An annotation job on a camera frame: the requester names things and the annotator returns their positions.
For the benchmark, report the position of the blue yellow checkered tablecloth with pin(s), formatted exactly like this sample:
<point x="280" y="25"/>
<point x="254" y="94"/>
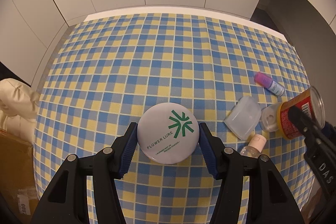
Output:
<point x="157" y="61"/>

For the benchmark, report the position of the cream padded chair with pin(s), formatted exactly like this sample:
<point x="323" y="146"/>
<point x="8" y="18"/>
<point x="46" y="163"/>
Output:
<point x="15" y="106"/>

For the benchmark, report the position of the clear bottle with pink cap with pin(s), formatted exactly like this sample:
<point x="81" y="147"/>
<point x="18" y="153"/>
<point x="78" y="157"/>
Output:
<point x="253" y="145"/>

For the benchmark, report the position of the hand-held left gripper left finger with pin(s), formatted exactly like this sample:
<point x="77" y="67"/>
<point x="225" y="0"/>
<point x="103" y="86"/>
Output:
<point x="128" y="151"/>

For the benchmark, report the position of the small clear jar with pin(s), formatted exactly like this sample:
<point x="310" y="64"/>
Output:
<point x="270" y="119"/>

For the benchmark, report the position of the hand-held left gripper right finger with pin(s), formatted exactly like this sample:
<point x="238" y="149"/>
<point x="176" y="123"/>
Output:
<point x="208" y="154"/>

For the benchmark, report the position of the small purple-capped bottle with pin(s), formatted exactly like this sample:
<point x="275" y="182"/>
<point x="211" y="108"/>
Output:
<point x="269" y="83"/>

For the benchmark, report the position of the brown cardboard box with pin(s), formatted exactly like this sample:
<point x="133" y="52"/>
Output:
<point x="15" y="169"/>

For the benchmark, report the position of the red tin can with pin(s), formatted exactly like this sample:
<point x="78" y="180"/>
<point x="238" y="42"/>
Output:
<point x="288" y="127"/>

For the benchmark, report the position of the white round powder compact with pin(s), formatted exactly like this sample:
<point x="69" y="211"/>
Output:
<point x="168" y="132"/>

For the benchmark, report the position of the frosted plastic lid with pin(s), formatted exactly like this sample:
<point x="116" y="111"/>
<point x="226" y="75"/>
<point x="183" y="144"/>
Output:
<point x="242" y="119"/>

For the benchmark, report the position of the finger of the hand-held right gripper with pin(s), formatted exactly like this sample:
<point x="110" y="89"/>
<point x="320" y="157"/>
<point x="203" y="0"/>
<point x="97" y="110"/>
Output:
<point x="332" y="129"/>
<point x="299" y="117"/>

